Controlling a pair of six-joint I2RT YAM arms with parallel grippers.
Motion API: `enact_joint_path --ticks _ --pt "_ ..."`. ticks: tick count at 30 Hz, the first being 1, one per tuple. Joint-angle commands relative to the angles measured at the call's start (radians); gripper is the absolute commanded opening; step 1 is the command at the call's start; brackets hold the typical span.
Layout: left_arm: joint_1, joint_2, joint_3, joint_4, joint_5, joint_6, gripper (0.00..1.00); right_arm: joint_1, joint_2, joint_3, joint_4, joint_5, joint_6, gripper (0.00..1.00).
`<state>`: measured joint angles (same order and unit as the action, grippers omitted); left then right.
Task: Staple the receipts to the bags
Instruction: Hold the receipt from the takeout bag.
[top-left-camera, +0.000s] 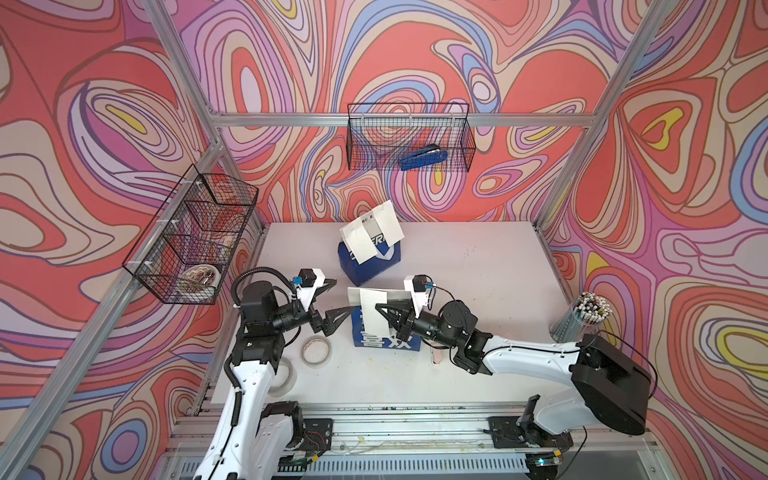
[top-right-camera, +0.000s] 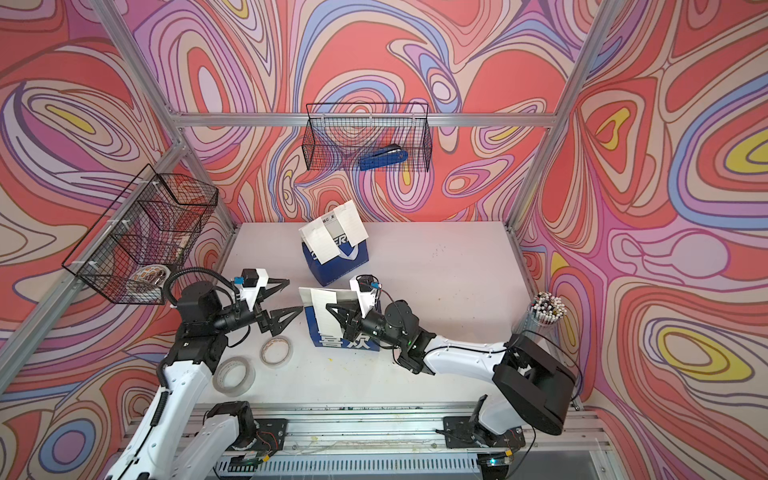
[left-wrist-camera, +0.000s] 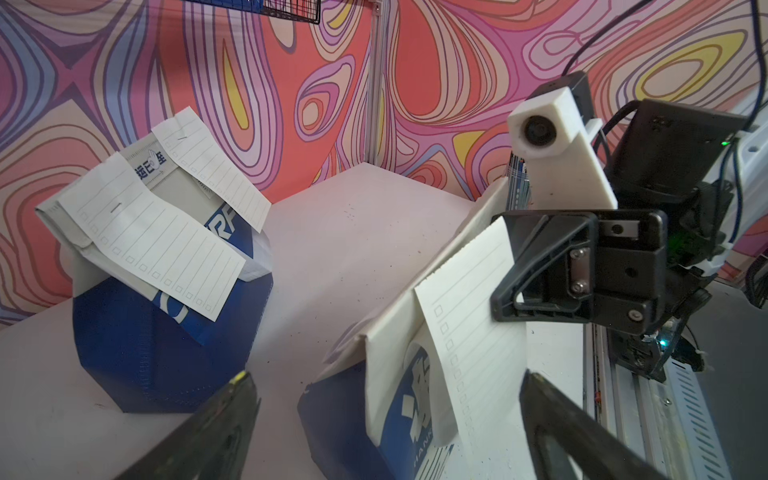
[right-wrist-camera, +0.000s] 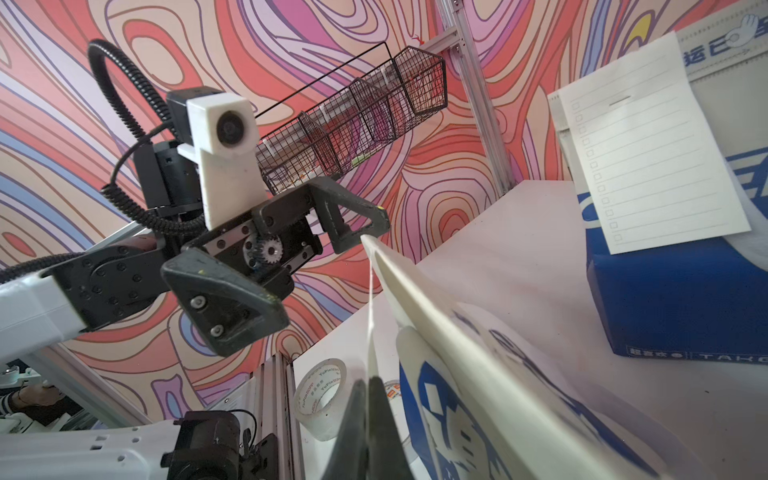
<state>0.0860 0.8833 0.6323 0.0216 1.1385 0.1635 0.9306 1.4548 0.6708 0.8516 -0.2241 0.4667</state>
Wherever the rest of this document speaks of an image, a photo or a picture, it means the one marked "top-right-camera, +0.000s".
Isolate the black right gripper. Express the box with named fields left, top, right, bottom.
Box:
left=326, top=300, right=406, bottom=350

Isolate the blue white paper bag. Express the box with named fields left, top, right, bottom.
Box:
left=299, top=287, right=380, bottom=352

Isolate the blue white bag with handles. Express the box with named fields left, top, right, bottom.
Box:
left=299, top=200, right=369, bottom=287

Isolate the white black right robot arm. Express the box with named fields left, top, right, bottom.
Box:
left=325, top=300, right=577, bottom=448

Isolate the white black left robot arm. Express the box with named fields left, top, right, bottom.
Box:
left=105, top=267, right=303, bottom=479

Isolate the beige tape roll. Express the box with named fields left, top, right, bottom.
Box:
left=259, top=336, right=293, bottom=368

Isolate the clear tape roll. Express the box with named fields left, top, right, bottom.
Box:
left=213, top=357, right=256, bottom=398

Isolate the blue stapler in basket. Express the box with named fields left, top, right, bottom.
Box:
left=358, top=144, right=408, bottom=171

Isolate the metallic cup of pencils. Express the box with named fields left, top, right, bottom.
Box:
left=515, top=291, right=567, bottom=336

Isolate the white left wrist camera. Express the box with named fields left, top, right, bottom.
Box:
left=233, top=268, right=269, bottom=311

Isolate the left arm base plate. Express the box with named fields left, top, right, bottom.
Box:
left=240, top=418, right=288, bottom=454

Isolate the black wire basket left wall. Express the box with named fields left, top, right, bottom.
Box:
left=62, top=165, right=218, bottom=305

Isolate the black wire basket wall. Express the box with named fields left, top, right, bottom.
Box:
left=62, top=165, right=218, bottom=305
left=301, top=100, right=433, bottom=173

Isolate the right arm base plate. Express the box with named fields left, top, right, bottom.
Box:
left=436, top=416, right=526, bottom=452

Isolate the black wire basket back wall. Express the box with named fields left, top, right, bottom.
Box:
left=301, top=100, right=433, bottom=173

